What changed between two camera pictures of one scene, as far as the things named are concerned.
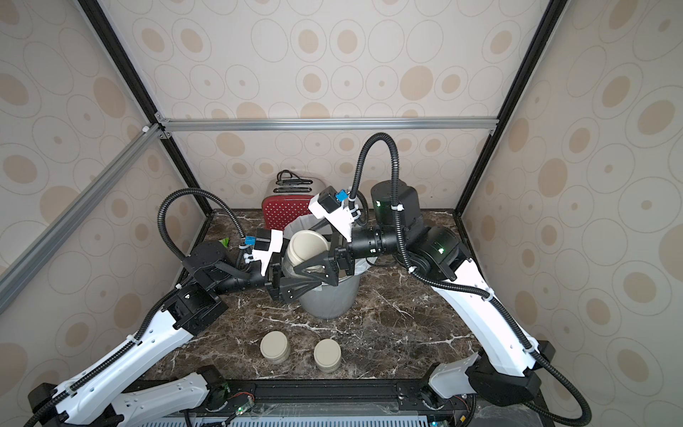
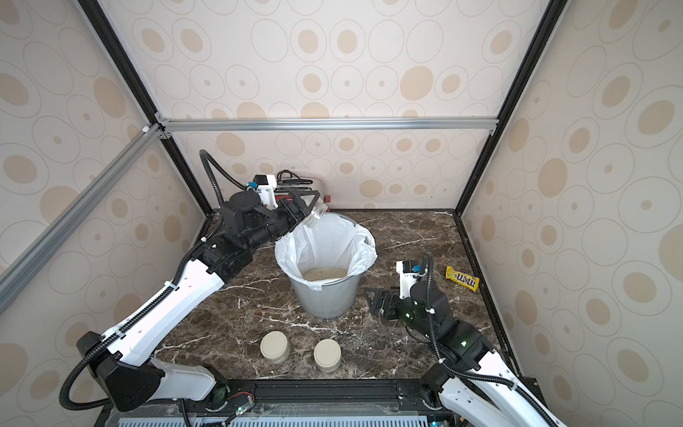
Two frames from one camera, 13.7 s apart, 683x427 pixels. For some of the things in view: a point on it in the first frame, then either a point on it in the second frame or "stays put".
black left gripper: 279,286 → 294,212
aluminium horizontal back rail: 328,124 stays put
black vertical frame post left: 102,26 stays put
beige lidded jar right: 327,355 stays put
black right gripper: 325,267 → 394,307
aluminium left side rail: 23,266 stays put
